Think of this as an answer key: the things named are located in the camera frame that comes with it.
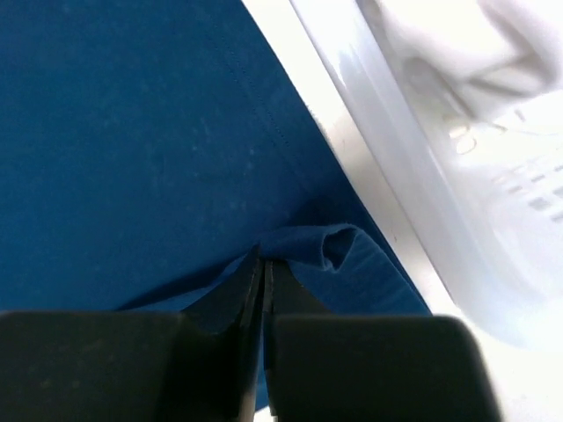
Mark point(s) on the white plastic basket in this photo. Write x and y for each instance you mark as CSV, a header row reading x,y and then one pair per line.
x,y
484,200

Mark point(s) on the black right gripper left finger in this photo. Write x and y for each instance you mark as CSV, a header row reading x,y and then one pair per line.
x,y
198,364

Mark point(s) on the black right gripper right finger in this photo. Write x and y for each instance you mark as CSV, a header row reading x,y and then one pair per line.
x,y
322,366

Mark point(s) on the white t shirt in basket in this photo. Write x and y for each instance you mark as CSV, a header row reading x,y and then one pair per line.
x,y
494,62

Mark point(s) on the blue t shirt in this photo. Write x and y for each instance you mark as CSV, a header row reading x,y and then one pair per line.
x,y
148,146

